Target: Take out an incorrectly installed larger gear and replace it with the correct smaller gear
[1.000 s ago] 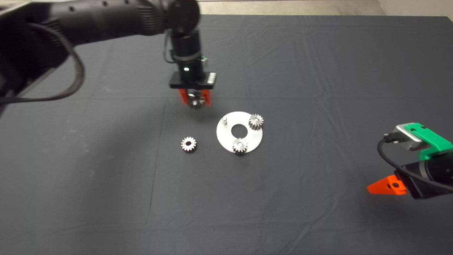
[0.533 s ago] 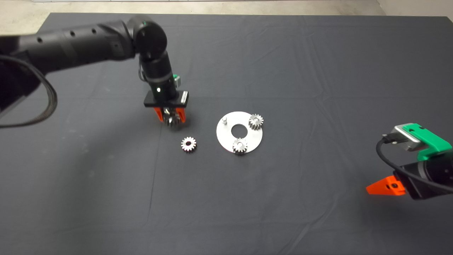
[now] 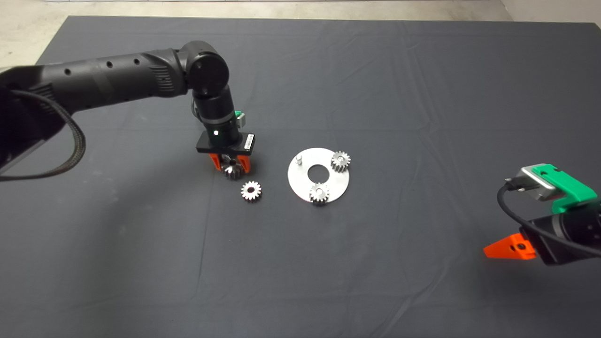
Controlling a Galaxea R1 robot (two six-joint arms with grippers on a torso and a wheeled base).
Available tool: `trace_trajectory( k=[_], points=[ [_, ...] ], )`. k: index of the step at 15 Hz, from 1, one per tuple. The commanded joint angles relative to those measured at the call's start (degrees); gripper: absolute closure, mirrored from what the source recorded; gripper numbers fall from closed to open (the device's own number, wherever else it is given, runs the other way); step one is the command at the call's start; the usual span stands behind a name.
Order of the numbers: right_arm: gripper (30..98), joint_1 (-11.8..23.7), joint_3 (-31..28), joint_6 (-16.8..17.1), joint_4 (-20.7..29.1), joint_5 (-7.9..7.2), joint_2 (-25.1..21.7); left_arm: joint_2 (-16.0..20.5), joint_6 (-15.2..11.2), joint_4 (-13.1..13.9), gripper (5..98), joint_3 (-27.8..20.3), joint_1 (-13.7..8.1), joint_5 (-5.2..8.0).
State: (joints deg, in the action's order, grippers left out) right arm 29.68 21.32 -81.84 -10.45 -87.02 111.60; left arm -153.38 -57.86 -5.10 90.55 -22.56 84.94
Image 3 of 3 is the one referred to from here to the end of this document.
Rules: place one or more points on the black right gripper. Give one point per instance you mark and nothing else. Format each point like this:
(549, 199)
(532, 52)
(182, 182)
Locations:
(551, 256)

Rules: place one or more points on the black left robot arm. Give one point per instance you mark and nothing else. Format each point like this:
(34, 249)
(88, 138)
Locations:
(117, 82)

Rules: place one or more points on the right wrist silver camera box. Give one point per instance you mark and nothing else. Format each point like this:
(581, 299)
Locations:
(535, 183)

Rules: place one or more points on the large tall steel gear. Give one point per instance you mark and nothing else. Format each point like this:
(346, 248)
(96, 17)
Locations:
(232, 171)

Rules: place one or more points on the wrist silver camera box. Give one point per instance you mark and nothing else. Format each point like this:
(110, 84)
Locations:
(242, 121)
(535, 183)

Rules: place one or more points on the dark grey table cloth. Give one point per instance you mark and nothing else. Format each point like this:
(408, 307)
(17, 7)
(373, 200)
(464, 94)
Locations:
(422, 94)

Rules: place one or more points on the right wrist green camera mount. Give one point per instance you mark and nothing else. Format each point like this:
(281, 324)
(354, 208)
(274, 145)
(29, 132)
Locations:
(570, 190)

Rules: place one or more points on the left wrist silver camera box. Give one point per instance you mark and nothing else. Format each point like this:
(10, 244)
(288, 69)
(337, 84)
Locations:
(242, 121)

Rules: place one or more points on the small steel gear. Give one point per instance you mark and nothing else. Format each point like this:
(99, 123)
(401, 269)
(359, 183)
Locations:
(341, 161)
(251, 191)
(319, 192)

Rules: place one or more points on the round metal plate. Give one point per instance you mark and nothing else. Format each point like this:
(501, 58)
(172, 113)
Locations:
(300, 183)

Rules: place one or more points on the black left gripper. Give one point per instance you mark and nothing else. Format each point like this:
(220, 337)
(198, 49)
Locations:
(225, 141)

